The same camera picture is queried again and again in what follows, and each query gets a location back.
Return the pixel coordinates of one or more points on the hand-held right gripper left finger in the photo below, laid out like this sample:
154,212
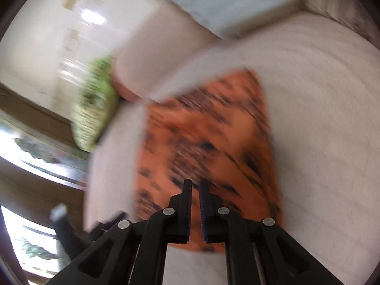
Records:
185,207

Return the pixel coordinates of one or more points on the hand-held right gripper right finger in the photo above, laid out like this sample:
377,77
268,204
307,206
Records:
204,210

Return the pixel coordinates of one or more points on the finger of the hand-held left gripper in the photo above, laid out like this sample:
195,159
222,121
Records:
108,222
65,231

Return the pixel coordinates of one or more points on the orange floral shirt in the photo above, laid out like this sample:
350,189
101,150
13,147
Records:
207,130

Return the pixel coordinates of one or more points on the wooden door with stained glass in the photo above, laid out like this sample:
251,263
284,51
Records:
29,184

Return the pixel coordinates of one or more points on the green patterned pillow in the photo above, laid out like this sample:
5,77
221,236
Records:
92,115

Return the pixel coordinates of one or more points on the pink bolster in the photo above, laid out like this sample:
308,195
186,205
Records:
154,50

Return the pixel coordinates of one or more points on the blue-grey pillow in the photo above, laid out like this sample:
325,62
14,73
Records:
237,3

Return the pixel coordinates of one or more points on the striped pillow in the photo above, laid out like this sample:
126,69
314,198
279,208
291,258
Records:
335,3

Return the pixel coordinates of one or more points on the beige light switch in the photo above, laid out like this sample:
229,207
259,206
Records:
70,2

